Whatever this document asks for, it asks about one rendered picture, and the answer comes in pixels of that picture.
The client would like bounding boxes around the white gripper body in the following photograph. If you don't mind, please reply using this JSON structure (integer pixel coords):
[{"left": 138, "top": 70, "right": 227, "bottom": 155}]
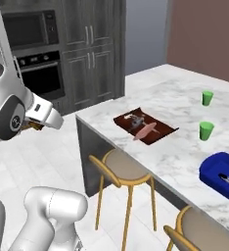
[{"left": 37, "top": 106, "right": 65, "bottom": 130}]

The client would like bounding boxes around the grey wooden cupboard run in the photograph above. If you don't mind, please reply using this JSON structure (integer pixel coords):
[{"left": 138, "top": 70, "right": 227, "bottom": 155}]
[{"left": 60, "top": 0, "right": 127, "bottom": 114}]

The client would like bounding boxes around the grey kitchen island base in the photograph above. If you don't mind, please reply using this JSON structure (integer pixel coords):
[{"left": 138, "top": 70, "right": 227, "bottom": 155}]
[{"left": 75, "top": 116, "right": 229, "bottom": 237}]

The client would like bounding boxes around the yellow stool with beige seat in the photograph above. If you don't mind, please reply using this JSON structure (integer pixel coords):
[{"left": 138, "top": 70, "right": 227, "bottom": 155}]
[
  {"left": 88, "top": 148, "right": 159, "bottom": 251},
  {"left": 162, "top": 205, "right": 229, "bottom": 251}
]

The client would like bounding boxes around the brown steak piece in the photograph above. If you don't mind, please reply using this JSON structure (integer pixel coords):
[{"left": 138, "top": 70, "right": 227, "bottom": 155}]
[{"left": 22, "top": 121, "right": 44, "bottom": 131}]

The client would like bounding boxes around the pink sweet potato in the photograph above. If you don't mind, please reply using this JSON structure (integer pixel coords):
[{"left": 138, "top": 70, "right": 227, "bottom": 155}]
[{"left": 132, "top": 122, "right": 159, "bottom": 142}]

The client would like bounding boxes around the black microwave oven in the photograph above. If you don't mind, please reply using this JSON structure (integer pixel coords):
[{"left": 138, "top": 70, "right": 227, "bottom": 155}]
[{"left": 1, "top": 9, "right": 61, "bottom": 51}]

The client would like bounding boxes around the blue tray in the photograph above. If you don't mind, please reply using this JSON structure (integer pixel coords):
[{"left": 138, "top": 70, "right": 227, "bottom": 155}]
[{"left": 199, "top": 151, "right": 229, "bottom": 207}]

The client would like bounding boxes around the dark brown tray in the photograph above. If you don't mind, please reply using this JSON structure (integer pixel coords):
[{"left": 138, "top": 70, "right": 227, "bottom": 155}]
[{"left": 113, "top": 106, "right": 180, "bottom": 146}]

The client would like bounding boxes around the black built-in oven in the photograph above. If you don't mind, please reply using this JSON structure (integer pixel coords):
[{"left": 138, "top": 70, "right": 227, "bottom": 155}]
[{"left": 15, "top": 50, "right": 68, "bottom": 101}]

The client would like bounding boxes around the green cup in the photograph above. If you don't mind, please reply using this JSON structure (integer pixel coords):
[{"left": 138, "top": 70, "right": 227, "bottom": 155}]
[
  {"left": 202, "top": 90, "right": 215, "bottom": 107},
  {"left": 199, "top": 121, "right": 215, "bottom": 142}
]

